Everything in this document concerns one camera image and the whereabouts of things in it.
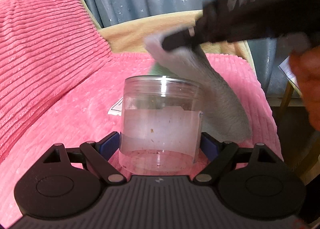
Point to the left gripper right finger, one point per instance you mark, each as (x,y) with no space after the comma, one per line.
(223,158)

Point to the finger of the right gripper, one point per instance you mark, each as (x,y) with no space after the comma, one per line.
(183,38)

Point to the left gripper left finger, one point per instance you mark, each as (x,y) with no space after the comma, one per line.
(84,165)

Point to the grey green microfibre cloth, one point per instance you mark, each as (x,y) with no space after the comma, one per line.
(224,117)

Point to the clear plastic jar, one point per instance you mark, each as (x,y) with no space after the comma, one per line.
(161,124)

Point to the person right hand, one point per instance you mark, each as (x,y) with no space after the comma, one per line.
(306,68)

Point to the pink ribbed blanket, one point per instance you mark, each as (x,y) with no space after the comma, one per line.
(82,115)

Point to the yellow fleece sofa cover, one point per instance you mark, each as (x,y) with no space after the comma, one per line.
(129,36)

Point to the wooden side table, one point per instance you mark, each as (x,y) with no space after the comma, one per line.
(299,141)

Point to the pink corduroy cushion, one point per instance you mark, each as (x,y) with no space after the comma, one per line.
(48,47)

